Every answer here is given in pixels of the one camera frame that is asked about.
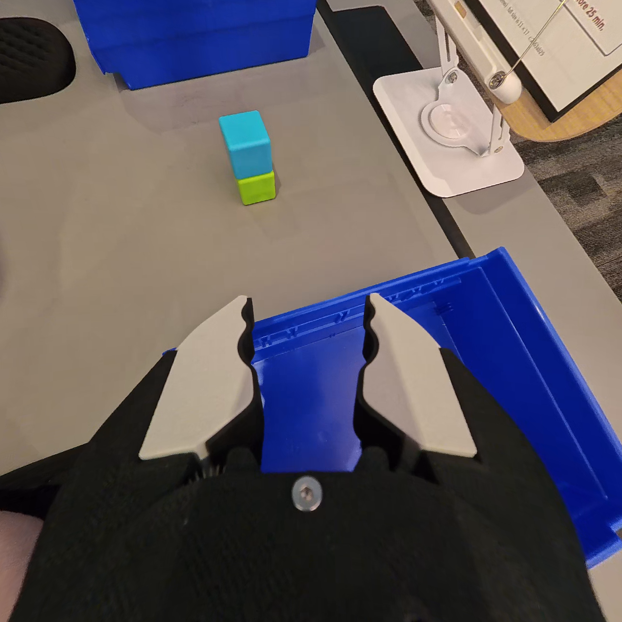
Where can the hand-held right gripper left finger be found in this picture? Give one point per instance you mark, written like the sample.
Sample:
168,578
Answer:
199,394

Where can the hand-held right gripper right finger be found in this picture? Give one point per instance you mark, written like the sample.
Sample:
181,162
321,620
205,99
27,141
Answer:
418,394

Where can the blue plastic bin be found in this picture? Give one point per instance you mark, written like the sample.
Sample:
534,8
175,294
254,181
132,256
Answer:
525,389
194,39

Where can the green magnetic cube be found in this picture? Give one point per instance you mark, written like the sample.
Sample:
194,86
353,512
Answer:
257,189

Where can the teal magnetic cube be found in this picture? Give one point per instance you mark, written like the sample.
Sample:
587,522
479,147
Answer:
245,144

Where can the white sign stand base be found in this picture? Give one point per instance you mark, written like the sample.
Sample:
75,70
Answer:
408,126

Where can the wooden instruction sign board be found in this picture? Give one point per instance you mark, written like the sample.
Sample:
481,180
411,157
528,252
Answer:
564,68

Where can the black textured mat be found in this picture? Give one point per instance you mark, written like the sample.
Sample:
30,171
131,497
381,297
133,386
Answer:
34,58

